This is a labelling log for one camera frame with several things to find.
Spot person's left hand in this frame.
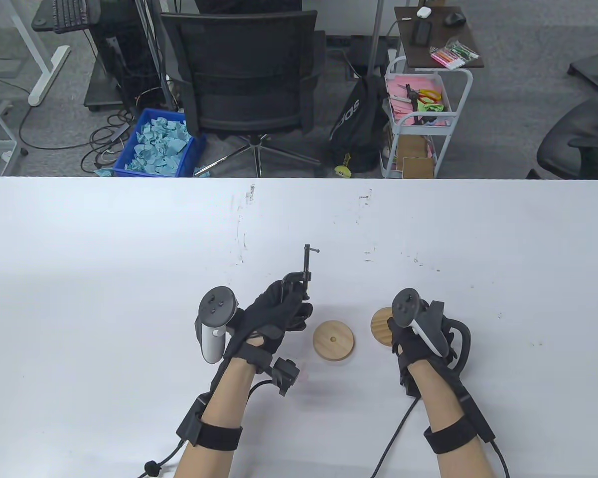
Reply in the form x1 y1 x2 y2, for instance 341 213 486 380
223 280 313 372

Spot person's right hand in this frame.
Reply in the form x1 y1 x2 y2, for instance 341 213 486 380
387 317 459 373

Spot black metal C-clamp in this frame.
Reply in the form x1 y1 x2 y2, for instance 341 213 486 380
280 244 321 302

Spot person's right forearm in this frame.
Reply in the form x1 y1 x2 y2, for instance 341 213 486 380
408 359 495 478

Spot person's left forearm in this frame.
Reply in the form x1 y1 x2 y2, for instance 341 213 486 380
173 358 256 478

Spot right glove-mounted controller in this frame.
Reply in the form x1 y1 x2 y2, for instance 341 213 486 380
391 288 450 357

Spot glove-mounted controller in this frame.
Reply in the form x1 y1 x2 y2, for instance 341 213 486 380
195 286 241 364
391 288 450 357

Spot round wooden disc with hole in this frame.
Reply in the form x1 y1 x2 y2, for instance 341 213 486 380
312 320 355 361

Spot left glove-mounted controller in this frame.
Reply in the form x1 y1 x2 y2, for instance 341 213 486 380
195 286 241 364

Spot cardboard pieces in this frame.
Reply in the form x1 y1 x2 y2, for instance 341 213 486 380
395 133 435 179

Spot black backpack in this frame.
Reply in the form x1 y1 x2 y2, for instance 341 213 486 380
327 75 390 174

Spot pile of blue paper scraps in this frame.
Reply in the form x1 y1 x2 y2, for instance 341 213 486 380
124 116 191 176

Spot blue plastic bin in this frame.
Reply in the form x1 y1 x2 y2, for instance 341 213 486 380
112 107 206 179

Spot stack of pink paper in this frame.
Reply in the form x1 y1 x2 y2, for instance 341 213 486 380
386 74 452 131

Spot white rolling cart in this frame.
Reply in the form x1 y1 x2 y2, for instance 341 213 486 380
380 55 474 179

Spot black mesh office chair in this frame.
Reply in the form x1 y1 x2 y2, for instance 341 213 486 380
158 9 328 178

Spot dark office chair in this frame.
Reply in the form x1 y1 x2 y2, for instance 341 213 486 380
525 96 598 180

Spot small brown table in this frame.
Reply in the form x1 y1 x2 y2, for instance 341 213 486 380
393 4 485 70

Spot packet of coloured markers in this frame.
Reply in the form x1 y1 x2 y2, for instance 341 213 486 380
429 39 479 70

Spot black computer tower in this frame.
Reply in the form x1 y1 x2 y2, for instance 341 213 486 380
83 19 153 113

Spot black rectangular device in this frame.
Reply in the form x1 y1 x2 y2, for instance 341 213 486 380
411 20 433 47

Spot white desk leg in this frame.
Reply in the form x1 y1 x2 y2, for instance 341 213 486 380
2 0 72 107

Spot black keyboard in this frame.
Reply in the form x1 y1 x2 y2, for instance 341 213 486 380
51 0 94 35

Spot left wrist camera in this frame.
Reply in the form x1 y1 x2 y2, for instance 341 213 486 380
271 358 300 397

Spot right black cable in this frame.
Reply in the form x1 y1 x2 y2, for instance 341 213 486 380
370 396 422 478

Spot black cable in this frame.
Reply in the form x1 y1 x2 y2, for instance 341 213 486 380
370 396 422 478
143 438 186 478

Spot right black forearm strap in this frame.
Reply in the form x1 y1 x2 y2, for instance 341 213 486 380
423 378 497 455

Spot black forearm strap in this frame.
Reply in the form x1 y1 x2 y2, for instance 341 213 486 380
176 392 244 452
423 378 497 455

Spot left black forearm strap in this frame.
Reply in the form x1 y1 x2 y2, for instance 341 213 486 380
176 392 244 452

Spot left black cable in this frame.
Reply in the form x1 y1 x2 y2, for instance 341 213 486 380
143 438 186 478

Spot yellow-handled scissors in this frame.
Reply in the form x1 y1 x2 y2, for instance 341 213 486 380
404 83 444 104

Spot tangle of floor cables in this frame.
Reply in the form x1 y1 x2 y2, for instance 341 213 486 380
79 109 133 173

